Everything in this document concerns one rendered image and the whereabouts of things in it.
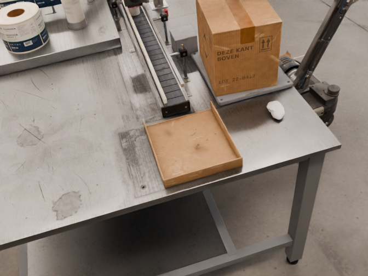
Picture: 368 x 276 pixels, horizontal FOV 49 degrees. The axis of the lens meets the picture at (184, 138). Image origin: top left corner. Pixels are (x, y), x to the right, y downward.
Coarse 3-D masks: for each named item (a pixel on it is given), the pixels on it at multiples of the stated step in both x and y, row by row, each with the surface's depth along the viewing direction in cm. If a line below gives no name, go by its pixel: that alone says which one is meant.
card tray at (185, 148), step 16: (208, 112) 150; (160, 128) 146; (176, 128) 145; (192, 128) 144; (208, 128) 144; (224, 128) 139; (160, 144) 140; (176, 144) 140; (192, 144) 139; (208, 144) 138; (224, 144) 137; (160, 160) 135; (176, 160) 134; (192, 160) 133; (208, 160) 133; (224, 160) 132; (240, 160) 128; (176, 176) 125; (192, 176) 127
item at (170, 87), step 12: (120, 0) 211; (144, 24) 191; (144, 36) 183; (156, 48) 175; (156, 60) 168; (156, 72) 162; (168, 72) 162; (168, 84) 156; (168, 96) 151; (180, 96) 150
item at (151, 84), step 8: (120, 8) 207; (128, 24) 192; (136, 40) 182; (136, 48) 179; (144, 64) 168; (152, 80) 159; (176, 80) 158; (152, 88) 159; (184, 96) 151; (160, 104) 149; (184, 104) 149; (160, 112) 152; (168, 112) 149; (176, 112) 150
